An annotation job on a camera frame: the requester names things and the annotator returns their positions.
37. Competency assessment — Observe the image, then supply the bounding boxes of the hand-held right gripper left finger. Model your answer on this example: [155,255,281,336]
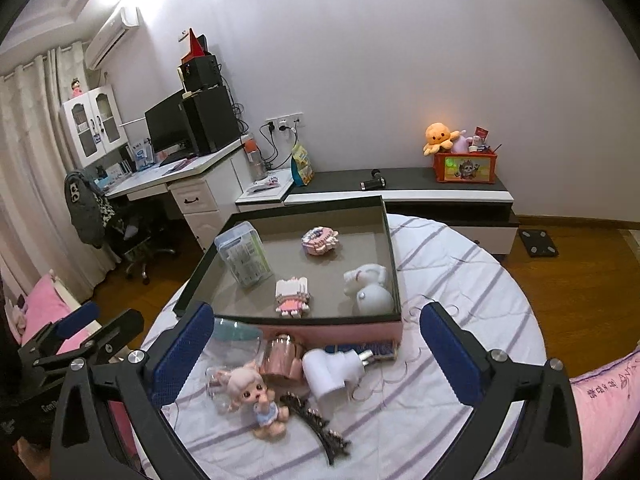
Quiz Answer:
[50,301,216,480]

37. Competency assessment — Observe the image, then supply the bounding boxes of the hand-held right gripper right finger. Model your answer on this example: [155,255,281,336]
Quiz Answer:
[419,301,585,480]

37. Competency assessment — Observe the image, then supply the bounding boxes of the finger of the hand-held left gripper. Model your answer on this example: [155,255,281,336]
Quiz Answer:
[30,308,145,376]
[19,301,101,361]

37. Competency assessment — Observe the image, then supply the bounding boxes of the small clear plastic jar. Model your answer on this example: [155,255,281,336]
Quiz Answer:
[206,366,240,413]

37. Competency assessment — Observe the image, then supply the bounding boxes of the clear cup with teal lid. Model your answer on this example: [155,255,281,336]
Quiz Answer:
[212,317,266,366]

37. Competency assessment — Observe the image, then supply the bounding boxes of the doll figurine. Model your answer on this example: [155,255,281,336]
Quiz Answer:
[224,366,291,440]

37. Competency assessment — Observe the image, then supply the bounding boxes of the rose gold jar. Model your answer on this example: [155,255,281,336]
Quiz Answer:
[262,334,305,386]

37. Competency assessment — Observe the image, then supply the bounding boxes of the pink storage box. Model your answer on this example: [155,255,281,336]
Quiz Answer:
[172,196,404,356]

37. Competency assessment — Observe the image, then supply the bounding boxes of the black hair clip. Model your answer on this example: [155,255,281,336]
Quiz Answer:
[280,392,352,467]

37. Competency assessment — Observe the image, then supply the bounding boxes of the pink pillow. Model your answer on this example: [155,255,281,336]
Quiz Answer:
[20,275,101,356]

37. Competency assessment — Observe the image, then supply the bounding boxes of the black office chair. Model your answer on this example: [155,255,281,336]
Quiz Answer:
[102,195,178,286]

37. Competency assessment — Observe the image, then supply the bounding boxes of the white elephant piggy bank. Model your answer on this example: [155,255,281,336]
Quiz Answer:
[343,262,395,317]

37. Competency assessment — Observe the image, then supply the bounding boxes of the dark grey jacket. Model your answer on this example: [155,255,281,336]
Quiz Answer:
[64,170,118,248]

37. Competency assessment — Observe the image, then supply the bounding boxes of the clear plastic case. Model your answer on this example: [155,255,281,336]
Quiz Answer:
[214,221,275,288]

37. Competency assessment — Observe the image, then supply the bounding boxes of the pink white brick figure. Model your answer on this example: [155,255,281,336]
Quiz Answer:
[274,276,312,319]

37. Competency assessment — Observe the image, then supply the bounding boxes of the black bathroom scale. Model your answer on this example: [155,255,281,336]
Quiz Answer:
[517,228,558,259]

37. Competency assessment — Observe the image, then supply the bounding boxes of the white desk with drawers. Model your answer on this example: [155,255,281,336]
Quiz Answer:
[102,137,251,256]

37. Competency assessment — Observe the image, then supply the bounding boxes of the cream curtain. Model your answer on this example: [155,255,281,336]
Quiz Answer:
[0,42,96,301]

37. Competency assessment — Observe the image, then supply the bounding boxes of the blue white carton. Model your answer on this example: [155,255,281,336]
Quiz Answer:
[131,139,153,170]

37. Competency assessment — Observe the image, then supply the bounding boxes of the pink blanket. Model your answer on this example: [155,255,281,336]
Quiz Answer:
[567,345,640,480]

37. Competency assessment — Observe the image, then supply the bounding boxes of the pink brick flower toy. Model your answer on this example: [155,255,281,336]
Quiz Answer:
[301,226,341,257]

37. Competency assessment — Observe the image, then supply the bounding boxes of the low black white cabinet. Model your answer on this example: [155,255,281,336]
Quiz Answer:
[235,166,521,261]

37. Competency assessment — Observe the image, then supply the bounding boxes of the orange printed storage box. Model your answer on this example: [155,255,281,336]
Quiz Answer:
[433,151,498,184]

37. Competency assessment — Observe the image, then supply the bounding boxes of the black massage gun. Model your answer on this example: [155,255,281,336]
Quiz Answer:
[360,169,388,192]

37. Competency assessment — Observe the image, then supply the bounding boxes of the white glass-door cabinet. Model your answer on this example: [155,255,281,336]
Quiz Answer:
[59,85,128,168]

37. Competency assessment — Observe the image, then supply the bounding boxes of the black computer monitor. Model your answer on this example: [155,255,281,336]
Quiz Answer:
[144,89,196,153]

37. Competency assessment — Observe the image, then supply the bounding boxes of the bottle with orange cap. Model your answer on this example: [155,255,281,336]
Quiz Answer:
[243,135,268,181]

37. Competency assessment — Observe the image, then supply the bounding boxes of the orange octopus plush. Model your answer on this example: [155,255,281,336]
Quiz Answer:
[423,121,461,156]

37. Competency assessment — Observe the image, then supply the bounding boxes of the black speakers stack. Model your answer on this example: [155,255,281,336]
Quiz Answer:
[181,85,242,157]

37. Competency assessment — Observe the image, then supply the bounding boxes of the blue yellow snack bag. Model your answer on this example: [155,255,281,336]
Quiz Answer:
[290,142,316,187]

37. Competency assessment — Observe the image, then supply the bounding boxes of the black speaker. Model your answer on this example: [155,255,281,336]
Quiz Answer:
[180,55,223,92]

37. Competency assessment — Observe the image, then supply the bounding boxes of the white air conditioner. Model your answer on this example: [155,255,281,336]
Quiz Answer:
[82,6,141,70]

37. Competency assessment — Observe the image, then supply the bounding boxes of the black power cable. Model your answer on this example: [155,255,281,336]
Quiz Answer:
[260,122,301,171]

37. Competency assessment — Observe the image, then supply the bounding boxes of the white wall power outlet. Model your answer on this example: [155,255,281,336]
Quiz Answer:
[265,112,304,133]

